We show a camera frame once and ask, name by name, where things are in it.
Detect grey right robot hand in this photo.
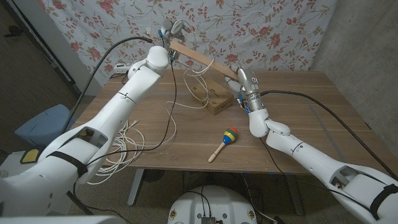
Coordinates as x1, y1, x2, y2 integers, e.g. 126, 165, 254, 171
224, 67, 261, 98

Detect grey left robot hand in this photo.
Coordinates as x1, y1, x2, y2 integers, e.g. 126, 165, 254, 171
157, 18, 188, 48

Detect light wooden slat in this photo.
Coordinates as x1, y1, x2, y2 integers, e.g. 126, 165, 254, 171
169, 40, 239, 80

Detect white Ethernet cable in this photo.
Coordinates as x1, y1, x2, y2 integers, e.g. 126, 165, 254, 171
86, 19, 215, 186

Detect brown cardboard box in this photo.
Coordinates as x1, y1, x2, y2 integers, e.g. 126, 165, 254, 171
190, 77, 234, 116

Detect colourful striped wooden maraca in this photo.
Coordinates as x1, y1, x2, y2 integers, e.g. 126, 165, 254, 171
208, 127, 239, 164

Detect floral print backdrop cloth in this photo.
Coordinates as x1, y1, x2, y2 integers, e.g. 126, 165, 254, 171
37, 0, 338, 86

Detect white power strip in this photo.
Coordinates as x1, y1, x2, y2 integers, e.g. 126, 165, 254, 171
113, 63, 133, 74

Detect grey table leg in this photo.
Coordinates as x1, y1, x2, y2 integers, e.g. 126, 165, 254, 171
284, 174, 305, 216

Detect white robot torso base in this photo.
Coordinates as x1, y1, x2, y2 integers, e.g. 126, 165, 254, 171
167, 185, 258, 224

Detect dark brown door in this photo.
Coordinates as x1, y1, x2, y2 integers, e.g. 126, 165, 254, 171
0, 0, 78, 153

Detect white table leg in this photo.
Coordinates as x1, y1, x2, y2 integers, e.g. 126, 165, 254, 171
127, 169, 146, 206

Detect yellow and black pads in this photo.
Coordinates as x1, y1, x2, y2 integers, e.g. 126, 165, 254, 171
20, 148, 43, 165

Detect thin black power cord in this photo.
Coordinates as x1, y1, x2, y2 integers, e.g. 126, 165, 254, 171
109, 73, 129, 85

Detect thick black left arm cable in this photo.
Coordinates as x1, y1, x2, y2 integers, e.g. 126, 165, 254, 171
60, 36, 155, 215

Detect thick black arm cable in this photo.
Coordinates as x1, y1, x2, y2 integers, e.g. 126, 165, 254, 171
259, 90, 398, 181
60, 36, 155, 215

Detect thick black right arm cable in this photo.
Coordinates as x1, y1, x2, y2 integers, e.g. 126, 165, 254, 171
259, 90, 398, 181

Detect black door handle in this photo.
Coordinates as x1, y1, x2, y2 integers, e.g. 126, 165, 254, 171
4, 25, 23, 38

